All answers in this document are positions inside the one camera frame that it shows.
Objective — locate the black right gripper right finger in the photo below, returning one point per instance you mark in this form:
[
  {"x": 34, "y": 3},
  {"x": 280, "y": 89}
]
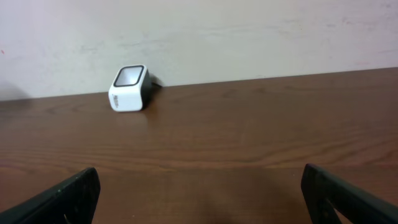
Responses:
[{"x": 326, "y": 194}]

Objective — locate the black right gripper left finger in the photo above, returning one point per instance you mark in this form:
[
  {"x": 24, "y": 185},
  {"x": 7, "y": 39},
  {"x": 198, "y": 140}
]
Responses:
[{"x": 73, "y": 200}]

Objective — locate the white barcode scanner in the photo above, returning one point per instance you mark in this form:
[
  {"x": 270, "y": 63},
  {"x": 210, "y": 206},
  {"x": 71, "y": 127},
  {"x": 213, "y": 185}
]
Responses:
[{"x": 131, "y": 89}]

